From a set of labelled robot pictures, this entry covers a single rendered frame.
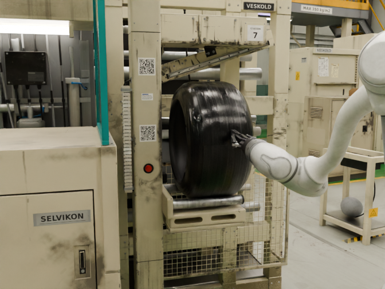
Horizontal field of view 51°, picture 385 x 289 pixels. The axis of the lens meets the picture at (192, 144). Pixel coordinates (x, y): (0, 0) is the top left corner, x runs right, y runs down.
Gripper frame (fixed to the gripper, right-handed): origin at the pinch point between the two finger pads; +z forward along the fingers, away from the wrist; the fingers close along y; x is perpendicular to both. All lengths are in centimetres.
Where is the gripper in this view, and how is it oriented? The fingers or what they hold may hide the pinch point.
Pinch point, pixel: (235, 135)
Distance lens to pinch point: 165.3
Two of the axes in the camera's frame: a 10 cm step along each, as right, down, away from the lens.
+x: -0.3, 9.6, 2.8
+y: -9.7, 0.4, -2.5
